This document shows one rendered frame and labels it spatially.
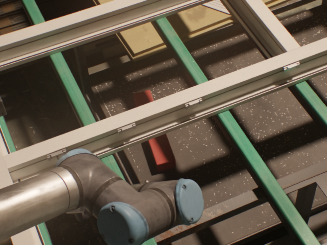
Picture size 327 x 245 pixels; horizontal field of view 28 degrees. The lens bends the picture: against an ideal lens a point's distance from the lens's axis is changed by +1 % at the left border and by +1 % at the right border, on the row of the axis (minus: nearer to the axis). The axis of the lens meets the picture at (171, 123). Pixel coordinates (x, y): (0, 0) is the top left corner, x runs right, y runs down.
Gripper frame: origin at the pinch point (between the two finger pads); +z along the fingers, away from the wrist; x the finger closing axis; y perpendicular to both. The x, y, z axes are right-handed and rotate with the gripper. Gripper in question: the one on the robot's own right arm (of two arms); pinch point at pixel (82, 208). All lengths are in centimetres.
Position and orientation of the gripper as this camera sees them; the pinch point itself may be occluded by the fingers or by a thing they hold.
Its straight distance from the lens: 154.5
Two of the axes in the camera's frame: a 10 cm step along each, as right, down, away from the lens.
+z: -7.4, 1.3, 6.5
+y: 0.4, -9.7, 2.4
